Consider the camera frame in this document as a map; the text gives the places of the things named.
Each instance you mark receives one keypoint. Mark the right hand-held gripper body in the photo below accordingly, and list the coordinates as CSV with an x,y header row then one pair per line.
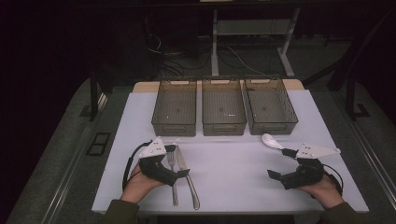
x,y
306,174

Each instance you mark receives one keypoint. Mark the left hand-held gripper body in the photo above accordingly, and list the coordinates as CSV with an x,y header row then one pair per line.
x,y
153,170

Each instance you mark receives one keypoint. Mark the silver metal table knife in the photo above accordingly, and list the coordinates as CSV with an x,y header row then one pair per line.
x,y
181,159

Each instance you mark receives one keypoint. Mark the white plastic spoon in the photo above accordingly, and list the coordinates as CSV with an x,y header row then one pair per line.
x,y
269,140

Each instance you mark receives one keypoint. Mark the silver metal fork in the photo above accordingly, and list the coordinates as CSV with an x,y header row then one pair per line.
x,y
175,196

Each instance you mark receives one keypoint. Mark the brown transparent plastic bin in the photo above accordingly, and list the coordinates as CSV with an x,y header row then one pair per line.
x,y
174,107
269,105
222,107

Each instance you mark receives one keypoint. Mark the person's left hand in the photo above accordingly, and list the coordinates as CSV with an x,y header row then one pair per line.
x,y
137,186

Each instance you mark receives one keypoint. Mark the black metal stand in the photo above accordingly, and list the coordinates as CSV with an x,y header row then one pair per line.
x,y
351,99

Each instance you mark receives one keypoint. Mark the metal floor rail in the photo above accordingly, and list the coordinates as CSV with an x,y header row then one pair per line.
x,y
67,183
370,158

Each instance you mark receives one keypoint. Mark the white metal table frame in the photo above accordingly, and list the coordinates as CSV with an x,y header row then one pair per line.
x,y
214,46

